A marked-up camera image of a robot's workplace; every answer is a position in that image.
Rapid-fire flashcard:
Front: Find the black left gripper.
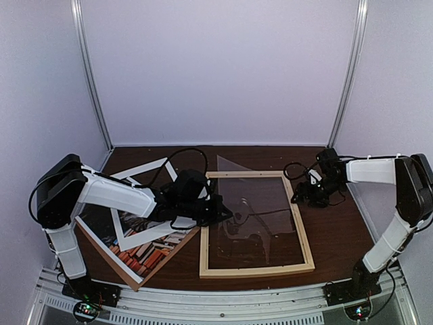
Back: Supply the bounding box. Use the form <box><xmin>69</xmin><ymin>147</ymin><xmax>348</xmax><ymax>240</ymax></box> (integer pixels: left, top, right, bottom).
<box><xmin>179</xmin><ymin>194</ymin><xmax>233</xmax><ymax>227</ymax></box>

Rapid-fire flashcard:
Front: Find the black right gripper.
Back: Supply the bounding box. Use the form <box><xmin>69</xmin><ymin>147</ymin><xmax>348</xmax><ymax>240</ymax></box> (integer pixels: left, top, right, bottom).
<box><xmin>292</xmin><ymin>175</ymin><xmax>346</xmax><ymax>207</ymax></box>

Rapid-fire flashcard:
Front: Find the clear acrylic sheet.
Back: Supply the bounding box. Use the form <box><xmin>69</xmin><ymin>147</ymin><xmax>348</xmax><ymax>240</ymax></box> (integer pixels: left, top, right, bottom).
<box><xmin>209</xmin><ymin>154</ymin><xmax>295</xmax><ymax>265</ymax></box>

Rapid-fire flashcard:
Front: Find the light wooden picture frame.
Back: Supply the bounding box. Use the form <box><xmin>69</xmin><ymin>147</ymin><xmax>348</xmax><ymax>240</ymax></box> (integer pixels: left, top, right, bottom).
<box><xmin>199</xmin><ymin>171</ymin><xmax>315</xmax><ymax>279</ymax></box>

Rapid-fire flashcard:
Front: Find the white mat board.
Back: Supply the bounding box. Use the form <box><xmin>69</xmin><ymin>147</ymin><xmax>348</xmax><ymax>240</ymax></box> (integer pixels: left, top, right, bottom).
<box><xmin>110</xmin><ymin>156</ymin><xmax>200</xmax><ymax>251</ymax></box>

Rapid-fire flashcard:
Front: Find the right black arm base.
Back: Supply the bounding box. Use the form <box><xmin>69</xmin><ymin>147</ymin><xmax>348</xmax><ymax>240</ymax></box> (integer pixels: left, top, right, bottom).
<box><xmin>323</xmin><ymin>261</ymin><xmax>382</xmax><ymax>306</ymax></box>

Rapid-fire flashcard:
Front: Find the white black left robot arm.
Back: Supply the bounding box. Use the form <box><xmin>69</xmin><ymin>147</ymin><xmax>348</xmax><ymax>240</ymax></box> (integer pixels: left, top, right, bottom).
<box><xmin>28</xmin><ymin>154</ymin><xmax>233</xmax><ymax>301</ymax></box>

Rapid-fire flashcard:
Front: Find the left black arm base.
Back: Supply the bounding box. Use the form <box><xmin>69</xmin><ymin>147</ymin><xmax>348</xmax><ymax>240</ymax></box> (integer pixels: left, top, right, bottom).
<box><xmin>62</xmin><ymin>274</ymin><xmax>120</xmax><ymax>307</ymax></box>

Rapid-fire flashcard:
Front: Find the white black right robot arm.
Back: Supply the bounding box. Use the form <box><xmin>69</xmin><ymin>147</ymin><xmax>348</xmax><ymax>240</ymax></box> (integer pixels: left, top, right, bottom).
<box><xmin>291</xmin><ymin>148</ymin><xmax>432</xmax><ymax>299</ymax></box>

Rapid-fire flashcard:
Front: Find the books photo print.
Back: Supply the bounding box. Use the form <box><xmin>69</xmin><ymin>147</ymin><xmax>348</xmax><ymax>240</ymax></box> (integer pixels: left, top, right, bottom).
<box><xmin>75</xmin><ymin>204</ymin><xmax>193</xmax><ymax>278</ymax></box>

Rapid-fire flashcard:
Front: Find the brown backing board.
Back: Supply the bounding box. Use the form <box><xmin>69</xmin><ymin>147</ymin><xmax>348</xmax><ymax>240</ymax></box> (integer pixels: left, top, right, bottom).
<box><xmin>80</xmin><ymin>227</ymin><xmax>200</xmax><ymax>291</ymax></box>

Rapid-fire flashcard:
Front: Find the right round circuit board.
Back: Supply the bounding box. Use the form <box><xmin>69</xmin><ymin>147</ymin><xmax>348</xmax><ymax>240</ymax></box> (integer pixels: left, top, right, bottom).
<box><xmin>344</xmin><ymin>302</ymin><xmax>372</xmax><ymax>322</ymax></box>

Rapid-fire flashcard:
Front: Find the round circuit board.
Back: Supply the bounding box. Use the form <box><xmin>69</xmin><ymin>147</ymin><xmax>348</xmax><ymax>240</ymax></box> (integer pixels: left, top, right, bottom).
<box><xmin>72</xmin><ymin>301</ymin><xmax>100</xmax><ymax>323</ymax></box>
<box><xmin>344</xmin><ymin>302</ymin><xmax>372</xmax><ymax>322</ymax></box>

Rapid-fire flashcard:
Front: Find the left round circuit board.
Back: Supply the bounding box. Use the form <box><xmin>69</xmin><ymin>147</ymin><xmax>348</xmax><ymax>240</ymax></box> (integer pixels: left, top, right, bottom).
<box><xmin>72</xmin><ymin>301</ymin><xmax>100</xmax><ymax>323</ymax></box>

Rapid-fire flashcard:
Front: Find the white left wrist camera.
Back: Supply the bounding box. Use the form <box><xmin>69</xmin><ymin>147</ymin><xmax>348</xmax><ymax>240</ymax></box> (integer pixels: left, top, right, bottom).
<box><xmin>198</xmin><ymin>179</ymin><xmax>217</xmax><ymax>200</ymax></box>

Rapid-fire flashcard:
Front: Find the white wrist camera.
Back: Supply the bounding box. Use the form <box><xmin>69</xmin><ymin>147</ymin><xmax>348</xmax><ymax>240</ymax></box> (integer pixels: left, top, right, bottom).
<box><xmin>198</xmin><ymin>179</ymin><xmax>217</xmax><ymax>200</ymax></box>
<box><xmin>307</xmin><ymin>169</ymin><xmax>322</xmax><ymax>185</ymax></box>

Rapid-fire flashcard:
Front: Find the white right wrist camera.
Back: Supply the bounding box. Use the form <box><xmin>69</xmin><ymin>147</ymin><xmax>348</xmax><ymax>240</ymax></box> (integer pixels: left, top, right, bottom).
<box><xmin>307</xmin><ymin>169</ymin><xmax>322</xmax><ymax>185</ymax></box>

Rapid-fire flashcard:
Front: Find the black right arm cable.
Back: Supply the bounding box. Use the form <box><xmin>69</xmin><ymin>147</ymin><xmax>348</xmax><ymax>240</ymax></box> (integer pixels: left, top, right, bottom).
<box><xmin>283</xmin><ymin>162</ymin><xmax>346</xmax><ymax>206</ymax></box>

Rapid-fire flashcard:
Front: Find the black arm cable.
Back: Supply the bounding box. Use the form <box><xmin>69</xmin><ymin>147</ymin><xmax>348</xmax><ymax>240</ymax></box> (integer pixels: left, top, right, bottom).
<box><xmin>283</xmin><ymin>162</ymin><xmax>346</xmax><ymax>206</ymax></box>
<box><xmin>148</xmin><ymin>147</ymin><xmax>209</xmax><ymax>190</ymax></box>

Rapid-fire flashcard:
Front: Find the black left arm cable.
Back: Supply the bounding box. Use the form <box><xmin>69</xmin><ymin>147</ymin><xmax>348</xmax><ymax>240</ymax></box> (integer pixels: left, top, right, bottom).
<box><xmin>148</xmin><ymin>147</ymin><xmax>209</xmax><ymax>190</ymax></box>

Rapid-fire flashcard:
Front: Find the aluminium front rail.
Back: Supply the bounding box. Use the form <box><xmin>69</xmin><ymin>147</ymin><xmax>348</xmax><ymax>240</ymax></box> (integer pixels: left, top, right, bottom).
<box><xmin>26</xmin><ymin>267</ymin><xmax>420</xmax><ymax>325</ymax></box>

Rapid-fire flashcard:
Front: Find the right aluminium corner post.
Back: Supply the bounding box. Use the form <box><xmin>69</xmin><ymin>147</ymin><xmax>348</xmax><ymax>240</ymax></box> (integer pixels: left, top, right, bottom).
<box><xmin>327</xmin><ymin>0</ymin><xmax>369</xmax><ymax>148</ymax></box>

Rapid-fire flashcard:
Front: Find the aluminium corner post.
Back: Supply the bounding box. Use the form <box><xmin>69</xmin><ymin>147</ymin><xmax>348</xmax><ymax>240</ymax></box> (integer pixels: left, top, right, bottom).
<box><xmin>327</xmin><ymin>0</ymin><xmax>369</xmax><ymax>148</ymax></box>
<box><xmin>70</xmin><ymin>0</ymin><xmax>114</xmax><ymax>151</ymax></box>

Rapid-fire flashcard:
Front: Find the left aluminium corner post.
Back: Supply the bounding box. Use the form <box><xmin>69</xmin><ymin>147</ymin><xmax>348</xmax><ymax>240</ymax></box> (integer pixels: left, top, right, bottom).
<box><xmin>70</xmin><ymin>0</ymin><xmax>114</xmax><ymax>151</ymax></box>

